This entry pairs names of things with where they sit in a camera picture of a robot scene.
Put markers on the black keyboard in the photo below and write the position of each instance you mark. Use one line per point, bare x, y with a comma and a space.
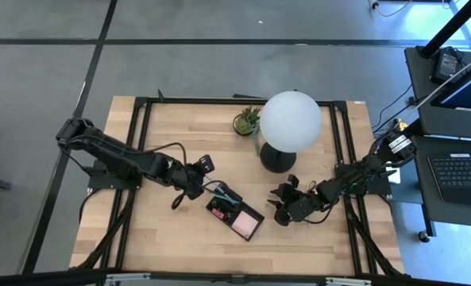
461, 175

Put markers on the white globe table lamp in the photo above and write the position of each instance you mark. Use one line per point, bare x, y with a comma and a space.
290, 121

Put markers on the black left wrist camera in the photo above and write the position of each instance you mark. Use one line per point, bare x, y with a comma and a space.
206, 164

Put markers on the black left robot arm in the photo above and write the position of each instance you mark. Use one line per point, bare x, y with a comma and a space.
116, 157

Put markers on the pink eraser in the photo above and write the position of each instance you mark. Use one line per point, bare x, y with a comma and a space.
218, 213

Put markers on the teal pen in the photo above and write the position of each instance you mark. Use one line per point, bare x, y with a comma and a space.
223, 195

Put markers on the black caster wheel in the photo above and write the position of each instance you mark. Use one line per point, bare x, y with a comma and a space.
423, 236

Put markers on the desk computer screen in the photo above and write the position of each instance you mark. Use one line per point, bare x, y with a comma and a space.
469, 95

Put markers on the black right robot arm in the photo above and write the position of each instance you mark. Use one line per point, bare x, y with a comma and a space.
362, 171

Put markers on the black side desk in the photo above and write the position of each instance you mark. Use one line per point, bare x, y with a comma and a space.
421, 119

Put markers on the black mesh desk organizer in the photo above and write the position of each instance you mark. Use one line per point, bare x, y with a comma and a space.
235, 206

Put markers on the black diagonal pole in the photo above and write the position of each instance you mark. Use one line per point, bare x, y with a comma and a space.
449, 28

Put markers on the light blue pen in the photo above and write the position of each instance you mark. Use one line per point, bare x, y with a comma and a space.
229, 193

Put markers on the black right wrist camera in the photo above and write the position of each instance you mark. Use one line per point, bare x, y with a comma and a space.
293, 182

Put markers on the black power adapter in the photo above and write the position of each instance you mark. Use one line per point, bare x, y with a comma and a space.
446, 64

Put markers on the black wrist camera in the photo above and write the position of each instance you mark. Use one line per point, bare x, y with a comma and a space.
206, 164
293, 182

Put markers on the potted succulent plant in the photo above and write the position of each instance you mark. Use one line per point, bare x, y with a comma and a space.
245, 123

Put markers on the black aluminium table frame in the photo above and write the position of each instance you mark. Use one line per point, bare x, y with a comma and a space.
203, 100

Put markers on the pink sticky note pad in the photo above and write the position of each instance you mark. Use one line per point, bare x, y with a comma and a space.
245, 224

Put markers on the black binder clip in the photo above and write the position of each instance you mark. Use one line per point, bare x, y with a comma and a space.
229, 216
214, 204

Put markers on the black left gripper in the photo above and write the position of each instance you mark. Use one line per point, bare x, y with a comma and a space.
189, 180

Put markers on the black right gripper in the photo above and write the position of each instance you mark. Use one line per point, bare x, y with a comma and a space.
300, 206

